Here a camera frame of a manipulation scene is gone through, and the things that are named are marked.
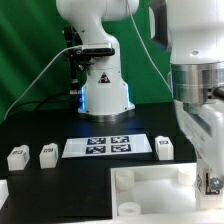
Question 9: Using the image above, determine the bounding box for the black camera stand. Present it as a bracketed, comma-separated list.
[62, 26, 90, 113]

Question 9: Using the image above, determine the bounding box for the white fiducial marker sheet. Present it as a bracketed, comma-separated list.
[62, 134, 152, 158]

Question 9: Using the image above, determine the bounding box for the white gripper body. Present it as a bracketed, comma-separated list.
[174, 100, 224, 179]

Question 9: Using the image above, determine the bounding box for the black cable on table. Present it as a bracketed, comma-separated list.
[6, 93, 81, 118]

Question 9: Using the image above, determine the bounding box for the grey depth camera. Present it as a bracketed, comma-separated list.
[81, 43, 115, 56]

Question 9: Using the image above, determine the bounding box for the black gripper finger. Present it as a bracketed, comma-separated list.
[209, 177, 224, 190]

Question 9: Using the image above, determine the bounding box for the white square tabletop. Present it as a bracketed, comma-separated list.
[111, 163, 224, 224]

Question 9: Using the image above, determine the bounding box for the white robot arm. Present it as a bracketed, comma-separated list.
[56, 0, 224, 190]

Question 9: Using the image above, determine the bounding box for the white camera cable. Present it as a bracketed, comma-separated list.
[3, 45, 84, 122]

